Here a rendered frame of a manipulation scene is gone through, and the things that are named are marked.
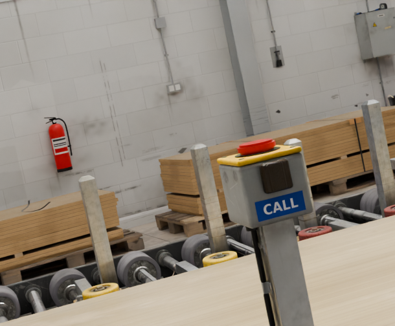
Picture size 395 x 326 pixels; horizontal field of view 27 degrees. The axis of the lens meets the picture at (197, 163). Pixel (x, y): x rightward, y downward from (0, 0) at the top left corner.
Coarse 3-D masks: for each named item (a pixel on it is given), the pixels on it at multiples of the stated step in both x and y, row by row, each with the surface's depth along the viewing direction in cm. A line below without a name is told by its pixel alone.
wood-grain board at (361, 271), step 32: (384, 224) 184; (320, 256) 167; (352, 256) 162; (384, 256) 157; (128, 288) 174; (160, 288) 168; (192, 288) 163; (224, 288) 158; (256, 288) 153; (320, 288) 144; (352, 288) 140; (384, 288) 136; (32, 320) 164; (64, 320) 159; (96, 320) 154; (128, 320) 150; (160, 320) 145; (192, 320) 141; (224, 320) 137; (256, 320) 134; (320, 320) 127; (352, 320) 124; (384, 320) 121
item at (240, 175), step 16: (224, 160) 84; (240, 160) 80; (256, 160) 80; (272, 160) 81; (288, 160) 81; (224, 176) 85; (240, 176) 80; (256, 176) 80; (304, 176) 82; (224, 192) 86; (240, 192) 81; (256, 192) 80; (288, 192) 81; (304, 192) 82; (240, 208) 82; (256, 224) 81
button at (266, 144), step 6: (270, 138) 84; (240, 144) 85; (246, 144) 83; (252, 144) 82; (258, 144) 82; (264, 144) 82; (270, 144) 82; (240, 150) 83; (246, 150) 82; (252, 150) 82; (258, 150) 82; (264, 150) 82
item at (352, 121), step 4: (320, 120) 816; (352, 120) 759; (356, 120) 760; (360, 120) 762; (356, 124) 760; (356, 128) 760; (356, 132) 760; (232, 140) 797; (360, 144) 762; (360, 148) 762; (364, 164) 764; (364, 168) 764
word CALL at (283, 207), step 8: (296, 192) 82; (264, 200) 81; (272, 200) 81; (280, 200) 81; (288, 200) 81; (296, 200) 82; (256, 208) 80; (264, 208) 81; (272, 208) 81; (280, 208) 81; (288, 208) 81; (296, 208) 82; (304, 208) 82; (264, 216) 81; (272, 216) 81
